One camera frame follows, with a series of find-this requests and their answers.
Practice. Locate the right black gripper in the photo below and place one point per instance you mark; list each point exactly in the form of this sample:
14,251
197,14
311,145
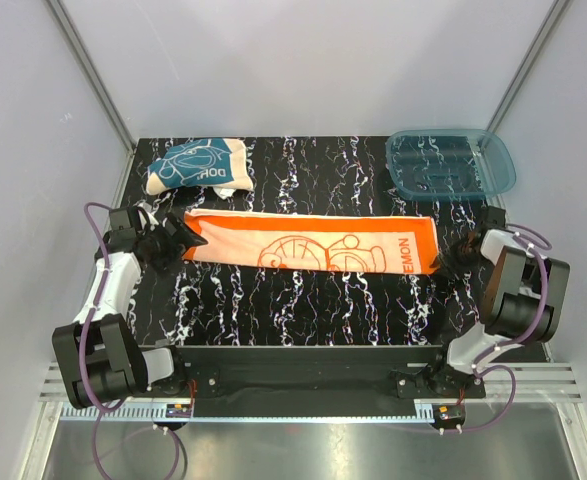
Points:
462,240

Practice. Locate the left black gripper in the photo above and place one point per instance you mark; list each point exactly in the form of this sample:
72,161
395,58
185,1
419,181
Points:
182,240

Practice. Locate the orange Doraemon towel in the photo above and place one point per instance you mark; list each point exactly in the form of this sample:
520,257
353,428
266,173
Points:
382,244

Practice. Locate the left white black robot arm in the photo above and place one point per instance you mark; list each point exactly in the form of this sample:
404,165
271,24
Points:
100,362

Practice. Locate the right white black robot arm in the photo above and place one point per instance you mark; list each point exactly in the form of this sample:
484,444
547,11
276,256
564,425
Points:
523,299

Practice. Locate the teal Doraemon towel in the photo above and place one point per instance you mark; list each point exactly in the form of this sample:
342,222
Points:
219,163

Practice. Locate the blue transparent plastic tray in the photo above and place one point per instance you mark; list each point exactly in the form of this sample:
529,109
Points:
449,164

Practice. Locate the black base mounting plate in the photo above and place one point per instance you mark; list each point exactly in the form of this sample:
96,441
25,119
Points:
317,383

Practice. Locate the aluminium rail frame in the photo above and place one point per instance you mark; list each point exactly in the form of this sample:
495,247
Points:
535,383

